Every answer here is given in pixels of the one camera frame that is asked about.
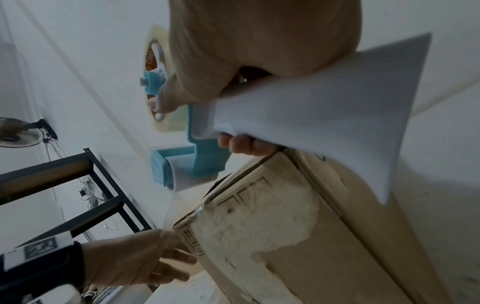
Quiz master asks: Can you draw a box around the person's right hand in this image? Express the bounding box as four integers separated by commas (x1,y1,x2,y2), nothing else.
154,0,364,158

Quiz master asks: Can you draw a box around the person's left hand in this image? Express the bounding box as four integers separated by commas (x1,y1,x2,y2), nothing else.
81,228,198,287

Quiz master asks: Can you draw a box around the blue white tape dispenser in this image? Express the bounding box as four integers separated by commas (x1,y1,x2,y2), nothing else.
138,32,432,206

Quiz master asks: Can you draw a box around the brown cardboard box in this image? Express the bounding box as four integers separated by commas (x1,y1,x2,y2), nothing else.
171,148,442,304

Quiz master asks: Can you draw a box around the black wall fan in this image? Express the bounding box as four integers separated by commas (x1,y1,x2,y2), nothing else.
0,116,60,148

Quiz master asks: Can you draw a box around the black wristband with marker tags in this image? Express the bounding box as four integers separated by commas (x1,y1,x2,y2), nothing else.
0,236,85,304

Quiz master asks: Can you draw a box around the clear tape roll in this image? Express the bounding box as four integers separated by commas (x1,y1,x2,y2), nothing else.
143,24,189,133

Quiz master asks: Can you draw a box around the black shelf with wooden boards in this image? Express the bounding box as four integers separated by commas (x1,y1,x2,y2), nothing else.
0,147,154,247

